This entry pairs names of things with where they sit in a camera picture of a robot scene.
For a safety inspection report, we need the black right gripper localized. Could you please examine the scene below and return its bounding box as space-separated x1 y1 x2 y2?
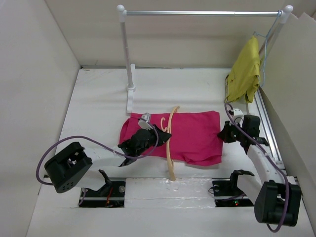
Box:
217 119 246 143

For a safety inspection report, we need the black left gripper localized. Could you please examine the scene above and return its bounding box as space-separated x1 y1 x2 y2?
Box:
136 124 170 156

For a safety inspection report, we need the wooden clothes hanger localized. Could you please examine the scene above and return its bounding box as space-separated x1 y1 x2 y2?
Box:
160 105 180 181

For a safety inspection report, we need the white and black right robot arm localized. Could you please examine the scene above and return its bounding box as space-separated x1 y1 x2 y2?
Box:
218 111 302 232

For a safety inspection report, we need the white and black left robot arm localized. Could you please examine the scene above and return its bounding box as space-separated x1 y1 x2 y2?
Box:
44 126 171 196

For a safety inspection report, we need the yellow shirt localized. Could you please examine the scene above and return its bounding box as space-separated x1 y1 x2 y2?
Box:
224 36 260 103

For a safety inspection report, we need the silver clothes rack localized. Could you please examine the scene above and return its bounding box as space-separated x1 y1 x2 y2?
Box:
116 4 294 114

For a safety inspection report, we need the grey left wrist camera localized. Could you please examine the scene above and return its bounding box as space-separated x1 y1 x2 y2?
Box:
138 113 153 130

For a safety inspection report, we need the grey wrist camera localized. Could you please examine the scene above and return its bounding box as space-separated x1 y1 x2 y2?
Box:
232 108 244 120
138 113 153 130

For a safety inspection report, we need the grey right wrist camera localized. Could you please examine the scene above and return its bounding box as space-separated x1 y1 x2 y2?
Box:
232 108 244 120

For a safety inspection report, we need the black right arm base rail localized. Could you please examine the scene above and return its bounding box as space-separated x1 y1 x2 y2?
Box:
208 178 254 208

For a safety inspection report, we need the black left arm base rail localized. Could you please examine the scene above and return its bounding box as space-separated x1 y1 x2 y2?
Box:
79 180 126 208

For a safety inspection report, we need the light blue wire hanger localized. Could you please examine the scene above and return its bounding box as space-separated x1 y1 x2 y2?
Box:
253 10 286 87

